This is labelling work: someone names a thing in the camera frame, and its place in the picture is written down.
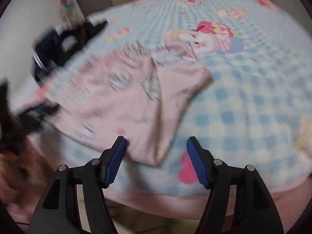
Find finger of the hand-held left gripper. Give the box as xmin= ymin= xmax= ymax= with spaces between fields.
xmin=15 ymin=104 xmax=60 ymax=133

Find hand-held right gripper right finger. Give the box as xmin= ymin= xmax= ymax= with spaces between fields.
xmin=186 ymin=136 xmax=284 ymax=234

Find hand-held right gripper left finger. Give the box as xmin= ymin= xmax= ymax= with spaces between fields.
xmin=27 ymin=136 xmax=127 ymax=234

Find pink printed pajama pants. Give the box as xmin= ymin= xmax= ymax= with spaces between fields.
xmin=40 ymin=40 xmax=212 ymax=167

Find navy white-striped garment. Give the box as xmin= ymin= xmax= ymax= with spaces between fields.
xmin=32 ymin=27 xmax=81 ymax=82

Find black garment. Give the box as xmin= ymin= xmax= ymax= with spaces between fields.
xmin=73 ymin=21 xmax=109 ymax=51

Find blue checked printed blanket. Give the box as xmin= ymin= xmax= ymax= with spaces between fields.
xmin=10 ymin=0 xmax=312 ymax=198

